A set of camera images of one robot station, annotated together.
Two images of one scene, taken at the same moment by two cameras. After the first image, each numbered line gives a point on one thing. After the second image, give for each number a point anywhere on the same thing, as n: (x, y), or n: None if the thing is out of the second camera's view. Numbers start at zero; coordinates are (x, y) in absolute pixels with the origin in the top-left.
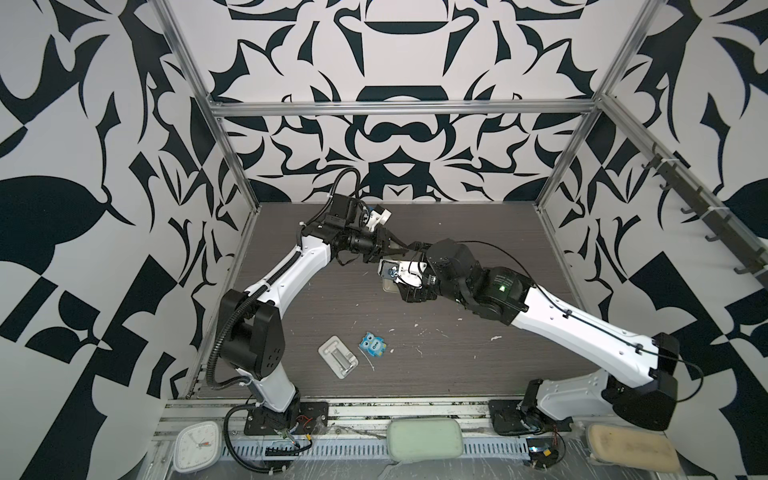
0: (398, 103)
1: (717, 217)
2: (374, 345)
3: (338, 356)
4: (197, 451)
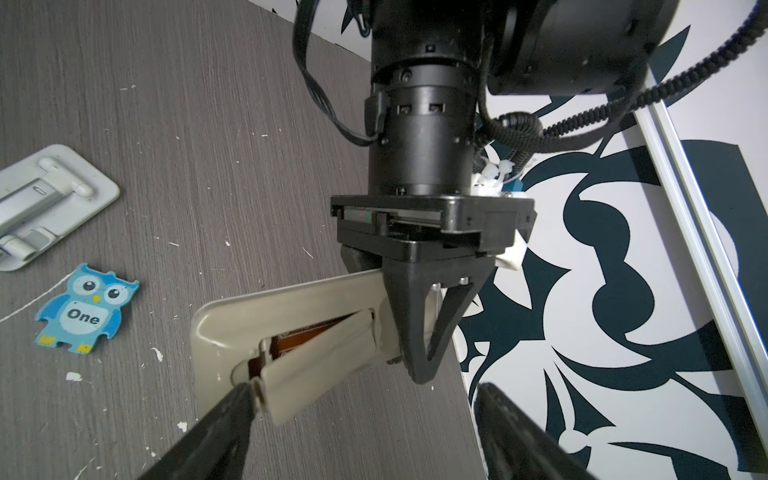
0: (708, 265)
1: None
2: (91, 307)
3: (44, 196)
4: None
